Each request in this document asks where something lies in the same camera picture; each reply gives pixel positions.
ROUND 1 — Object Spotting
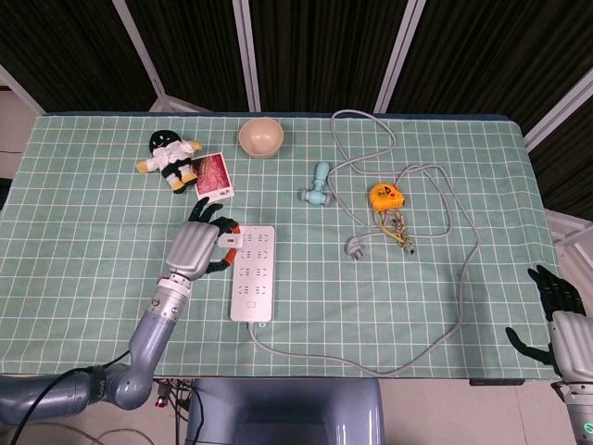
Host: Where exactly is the yellow tape measure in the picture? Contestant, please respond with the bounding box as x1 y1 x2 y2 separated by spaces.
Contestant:
368 182 408 245

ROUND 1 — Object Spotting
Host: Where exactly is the black cable bundle under table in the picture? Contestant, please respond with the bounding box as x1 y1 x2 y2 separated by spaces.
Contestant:
155 377 205 445

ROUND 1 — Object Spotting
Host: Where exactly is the grey power cable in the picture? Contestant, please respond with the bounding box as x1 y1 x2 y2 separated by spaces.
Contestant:
247 109 481 377

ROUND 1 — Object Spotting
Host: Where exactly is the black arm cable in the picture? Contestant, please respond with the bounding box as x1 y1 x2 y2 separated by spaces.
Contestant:
0 350 133 445

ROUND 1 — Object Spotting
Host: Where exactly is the blue-grey robot torso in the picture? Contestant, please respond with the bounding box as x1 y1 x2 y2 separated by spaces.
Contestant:
184 377 385 445

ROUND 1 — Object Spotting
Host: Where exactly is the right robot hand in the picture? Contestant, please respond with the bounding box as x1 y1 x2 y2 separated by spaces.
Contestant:
505 263 593 384

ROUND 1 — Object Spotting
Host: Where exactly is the black and white plush doll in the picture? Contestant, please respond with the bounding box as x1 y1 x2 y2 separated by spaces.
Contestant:
135 129 204 194

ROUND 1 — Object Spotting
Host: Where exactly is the red photo card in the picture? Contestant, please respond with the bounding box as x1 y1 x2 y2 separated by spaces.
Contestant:
192 153 235 202

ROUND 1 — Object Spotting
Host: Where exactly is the green checked tablecloth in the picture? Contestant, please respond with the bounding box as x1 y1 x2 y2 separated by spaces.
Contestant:
0 112 560 379

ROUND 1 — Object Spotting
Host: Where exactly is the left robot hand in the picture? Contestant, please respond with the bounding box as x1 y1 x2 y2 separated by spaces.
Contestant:
165 197 242 281

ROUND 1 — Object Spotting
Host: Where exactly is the white metal stand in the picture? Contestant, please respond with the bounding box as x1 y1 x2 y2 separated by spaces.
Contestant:
544 208 593 273

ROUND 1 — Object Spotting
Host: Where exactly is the white partition frame post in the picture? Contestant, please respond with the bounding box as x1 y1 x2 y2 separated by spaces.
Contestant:
373 0 426 113
0 63 46 116
233 0 261 112
523 69 593 152
112 0 209 114

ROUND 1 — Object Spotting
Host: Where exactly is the white power strip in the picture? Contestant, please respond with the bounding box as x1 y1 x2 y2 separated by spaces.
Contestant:
229 224 276 328

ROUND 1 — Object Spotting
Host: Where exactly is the beige bowl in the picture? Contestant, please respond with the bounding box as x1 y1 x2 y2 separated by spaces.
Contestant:
238 117 284 159

